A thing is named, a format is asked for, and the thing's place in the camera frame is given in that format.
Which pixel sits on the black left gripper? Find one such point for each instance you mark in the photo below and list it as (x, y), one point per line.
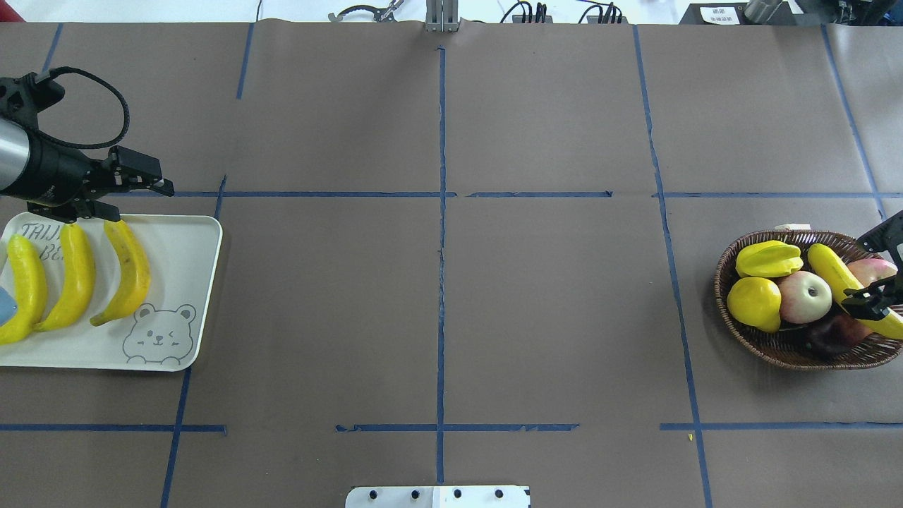
(56, 171)

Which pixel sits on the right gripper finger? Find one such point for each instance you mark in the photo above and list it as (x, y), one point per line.
(885, 237)
(873, 302)

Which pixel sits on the green yellow banana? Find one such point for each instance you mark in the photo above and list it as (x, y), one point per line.
(828, 265)

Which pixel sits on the large yellow banana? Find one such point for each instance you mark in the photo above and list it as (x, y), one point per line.
(135, 274)

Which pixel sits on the greenish yellow banana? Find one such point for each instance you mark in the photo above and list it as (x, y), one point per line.
(30, 290)

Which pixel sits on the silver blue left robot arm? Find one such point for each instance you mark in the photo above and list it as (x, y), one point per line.
(14, 154)

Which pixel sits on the brown wicker basket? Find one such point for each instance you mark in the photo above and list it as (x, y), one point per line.
(785, 348)

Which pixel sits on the red pink apple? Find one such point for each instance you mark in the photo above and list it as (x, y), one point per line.
(870, 270)

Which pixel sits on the dark red apple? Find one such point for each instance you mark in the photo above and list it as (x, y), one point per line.
(834, 335)

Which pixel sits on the pale yellow pink apple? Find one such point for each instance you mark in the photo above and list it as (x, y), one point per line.
(805, 297)

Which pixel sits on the white bear tray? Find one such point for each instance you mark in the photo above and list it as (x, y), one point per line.
(164, 333)

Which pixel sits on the yellow mango fruit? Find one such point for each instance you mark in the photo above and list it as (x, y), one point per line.
(769, 259)

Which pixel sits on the yellow lemon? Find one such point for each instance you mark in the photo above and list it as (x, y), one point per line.
(756, 302)

